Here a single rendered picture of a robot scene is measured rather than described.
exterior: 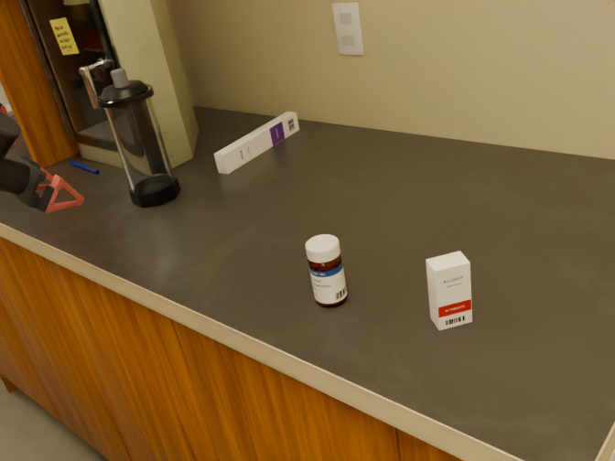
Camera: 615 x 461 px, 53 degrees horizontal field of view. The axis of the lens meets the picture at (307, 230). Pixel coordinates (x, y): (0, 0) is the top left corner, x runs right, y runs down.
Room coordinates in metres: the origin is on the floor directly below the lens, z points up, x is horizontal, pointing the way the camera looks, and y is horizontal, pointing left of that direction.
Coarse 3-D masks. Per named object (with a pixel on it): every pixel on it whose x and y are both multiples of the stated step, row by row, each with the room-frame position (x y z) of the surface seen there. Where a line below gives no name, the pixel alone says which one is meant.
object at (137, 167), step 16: (112, 112) 1.16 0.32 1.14; (128, 112) 1.15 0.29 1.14; (144, 112) 1.16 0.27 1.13; (112, 128) 1.17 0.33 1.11; (128, 128) 1.15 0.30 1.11; (144, 128) 1.16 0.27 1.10; (128, 144) 1.15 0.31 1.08; (144, 144) 1.15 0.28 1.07; (160, 144) 1.18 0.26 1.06; (128, 160) 1.16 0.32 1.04; (144, 160) 1.15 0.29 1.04; (160, 160) 1.17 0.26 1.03; (128, 176) 1.17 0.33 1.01; (144, 176) 1.15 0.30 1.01; (160, 176) 1.16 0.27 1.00; (144, 192) 1.15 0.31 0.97
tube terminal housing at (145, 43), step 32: (128, 0) 1.35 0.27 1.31; (160, 0) 1.52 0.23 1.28; (128, 32) 1.33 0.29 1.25; (160, 32) 1.41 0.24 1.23; (128, 64) 1.32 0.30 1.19; (160, 64) 1.37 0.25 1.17; (160, 96) 1.36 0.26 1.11; (160, 128) 1.34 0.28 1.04; (192, 128) 1.49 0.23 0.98; (96, 160) 1.48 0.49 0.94
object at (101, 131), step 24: (48, 0) 1.43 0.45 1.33; (72, 0) 1.36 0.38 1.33; (96, 0) 1.31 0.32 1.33; (48, 24) 1.46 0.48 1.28; (72, 24) 1.38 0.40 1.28; (96, 24) 1.31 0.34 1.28; (48, 48) 1.49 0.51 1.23; (96, 48) 1.34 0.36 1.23; (72, 72) 1.43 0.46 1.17; (96, 72) 1.36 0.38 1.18; (72, 96) 1.46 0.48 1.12; (72, 120) 1.49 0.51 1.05; (96, 120) 1.41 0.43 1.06; (96, 144) 1.44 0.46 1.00
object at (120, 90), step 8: (112, 72) 1.19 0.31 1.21; (120, 72) 1.18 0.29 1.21; (120, 80) 1.18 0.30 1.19; (128, 80) 1.20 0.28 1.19; (136, 80) 1.21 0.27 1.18; (104, 88) 1.20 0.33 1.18; (112, 88) 1.19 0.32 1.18; (120, 88) 1.18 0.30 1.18; (128, 88) 1.17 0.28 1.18; (136, 88) 1.17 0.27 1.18; (144, 88) 1.18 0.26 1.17; (104, 96) 1.17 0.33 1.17; (112, 96) 1.16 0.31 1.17; (120, 96) 1.15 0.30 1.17; (128, 96) 1.15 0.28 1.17
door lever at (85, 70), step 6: (102, 60) 1.33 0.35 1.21; (84, 66) 1.30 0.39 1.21; (90, 66) 1.31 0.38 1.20; (96, 66) 1.32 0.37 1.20; (102, 66) 1.33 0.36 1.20; (84, 72) 1.30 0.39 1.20; (90, 72) 1.30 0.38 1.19; (84, 78) 1.30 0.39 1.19; (90, 78) 1.30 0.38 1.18; (90, 84) 1.30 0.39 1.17; (90, 90) 1.30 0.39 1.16; (90, 96) 1.30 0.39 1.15; (96, 96) 1.30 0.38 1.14; (96, 102) 1.30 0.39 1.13; (96, 108) 1.30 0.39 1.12
